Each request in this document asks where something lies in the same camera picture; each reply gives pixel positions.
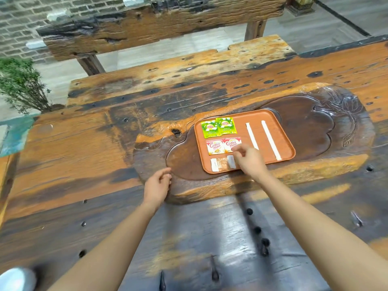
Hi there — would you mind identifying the person's right hand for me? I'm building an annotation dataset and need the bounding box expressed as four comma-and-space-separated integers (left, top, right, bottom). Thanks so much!
232, 143, 270, 184

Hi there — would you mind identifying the person's left hand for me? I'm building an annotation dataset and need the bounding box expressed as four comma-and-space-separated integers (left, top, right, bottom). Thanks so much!
142, 167, 173, 215

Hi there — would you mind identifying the brown sugar packet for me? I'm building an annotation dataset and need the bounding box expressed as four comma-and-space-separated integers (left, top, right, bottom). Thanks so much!
209, 156, 230, 173
226, 154, 240, 171

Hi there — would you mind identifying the white paper stick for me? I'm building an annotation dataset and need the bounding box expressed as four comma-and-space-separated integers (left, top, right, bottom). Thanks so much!
261, 120, 283, 161
245, 122, 260, 151

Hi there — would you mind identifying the red white creamer packet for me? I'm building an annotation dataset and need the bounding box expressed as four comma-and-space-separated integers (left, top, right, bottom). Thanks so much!
222, 136, 243, 154
206, 139, 227, 156

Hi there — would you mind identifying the orange tray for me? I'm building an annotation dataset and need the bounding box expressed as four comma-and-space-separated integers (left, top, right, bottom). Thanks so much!
194, 109, 296, 175

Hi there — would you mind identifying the green Lipton tea packet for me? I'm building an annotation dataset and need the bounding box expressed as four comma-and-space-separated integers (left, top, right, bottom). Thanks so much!
215, 116, 238, 136
200, 119, 221, 139

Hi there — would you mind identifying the carved wooden tea board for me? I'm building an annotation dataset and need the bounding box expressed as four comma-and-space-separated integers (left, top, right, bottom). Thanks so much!
133, 82, 376, 206

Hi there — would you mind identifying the white cup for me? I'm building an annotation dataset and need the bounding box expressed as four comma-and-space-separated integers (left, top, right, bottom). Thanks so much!
0, 267, 37, 291

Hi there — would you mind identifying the person's left forearm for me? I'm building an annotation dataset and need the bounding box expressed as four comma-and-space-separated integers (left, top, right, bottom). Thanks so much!
47, 201, 158, 291

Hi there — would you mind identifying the person's right forearm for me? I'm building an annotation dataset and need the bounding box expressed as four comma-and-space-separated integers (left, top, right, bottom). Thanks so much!
256, 174, 388, 291

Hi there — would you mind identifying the weathered wooden backrest bench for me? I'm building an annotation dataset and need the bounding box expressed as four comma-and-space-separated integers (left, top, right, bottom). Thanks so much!
36, 0, 296, 106

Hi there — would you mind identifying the potted green plant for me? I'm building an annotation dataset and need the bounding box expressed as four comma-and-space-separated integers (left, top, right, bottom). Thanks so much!
0, 58, 66, 115

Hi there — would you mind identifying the dark wooden post base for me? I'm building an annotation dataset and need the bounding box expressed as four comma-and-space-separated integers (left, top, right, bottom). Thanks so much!
286, 0, 318, 17

